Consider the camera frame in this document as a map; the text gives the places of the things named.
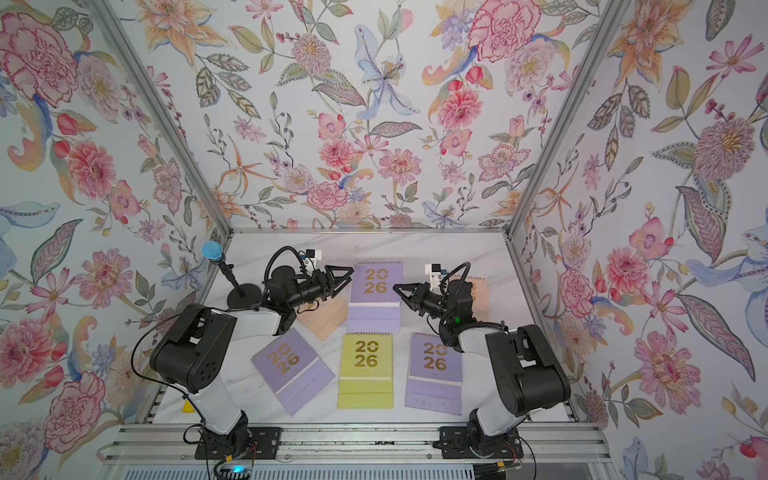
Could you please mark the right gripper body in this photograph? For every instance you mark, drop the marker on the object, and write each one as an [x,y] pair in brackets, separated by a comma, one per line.
[434,306]

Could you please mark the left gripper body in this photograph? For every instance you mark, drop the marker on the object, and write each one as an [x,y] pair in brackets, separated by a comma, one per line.
[308,292]

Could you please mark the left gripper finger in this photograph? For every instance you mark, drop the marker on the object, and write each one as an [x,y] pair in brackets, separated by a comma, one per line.
[331,288]
[336,276]

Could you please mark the purple calendar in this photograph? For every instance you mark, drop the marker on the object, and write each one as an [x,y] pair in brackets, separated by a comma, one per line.
[435,379]
[373,306]
[293,371]

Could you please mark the yellow-green calendar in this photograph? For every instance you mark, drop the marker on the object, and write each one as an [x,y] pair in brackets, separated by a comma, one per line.
[366,372]

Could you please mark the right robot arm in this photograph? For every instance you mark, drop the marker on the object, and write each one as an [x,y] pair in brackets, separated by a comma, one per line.
[527,374]

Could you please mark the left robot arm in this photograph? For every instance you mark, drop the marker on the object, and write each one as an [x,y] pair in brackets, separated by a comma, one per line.
[191,354]

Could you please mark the peach calendar right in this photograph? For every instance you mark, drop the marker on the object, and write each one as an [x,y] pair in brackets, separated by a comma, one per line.
[481,298]

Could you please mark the peach calendar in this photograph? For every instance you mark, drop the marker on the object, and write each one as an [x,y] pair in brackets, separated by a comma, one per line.
[326,318]
[481,298]

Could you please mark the peach calendar left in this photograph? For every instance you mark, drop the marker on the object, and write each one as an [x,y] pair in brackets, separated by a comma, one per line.
[326,318]

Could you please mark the blue microphone on stand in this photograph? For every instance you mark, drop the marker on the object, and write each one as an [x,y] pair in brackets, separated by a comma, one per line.
[243,296]

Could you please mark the yellow marker block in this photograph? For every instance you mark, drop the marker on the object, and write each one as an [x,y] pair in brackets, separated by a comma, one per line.
[188,406]

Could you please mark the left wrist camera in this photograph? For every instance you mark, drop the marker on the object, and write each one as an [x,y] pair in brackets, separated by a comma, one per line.
[310,259]

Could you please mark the aluminium mounting rail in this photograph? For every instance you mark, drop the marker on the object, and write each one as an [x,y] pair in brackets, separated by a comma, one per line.
[353,443]

